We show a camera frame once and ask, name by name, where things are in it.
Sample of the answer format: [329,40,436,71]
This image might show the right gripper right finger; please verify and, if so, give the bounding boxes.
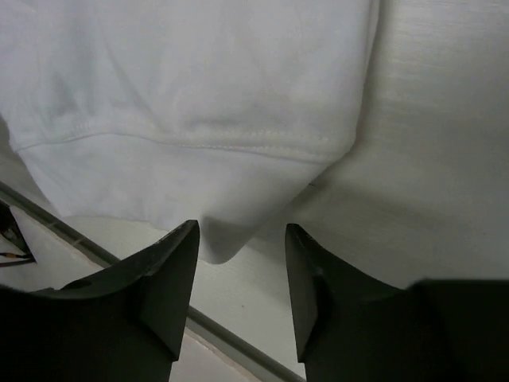
[285,224,508,381]

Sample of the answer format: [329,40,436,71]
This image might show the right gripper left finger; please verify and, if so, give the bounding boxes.
[1,220,200,381]

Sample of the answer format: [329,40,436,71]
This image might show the white skirt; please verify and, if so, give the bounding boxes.
[1,1,379,263]

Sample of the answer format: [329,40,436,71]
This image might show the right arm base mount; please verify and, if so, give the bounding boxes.
[1,201,36,268]

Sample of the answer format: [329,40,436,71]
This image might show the aluminium rail front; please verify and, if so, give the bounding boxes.
[0,181,307,382]

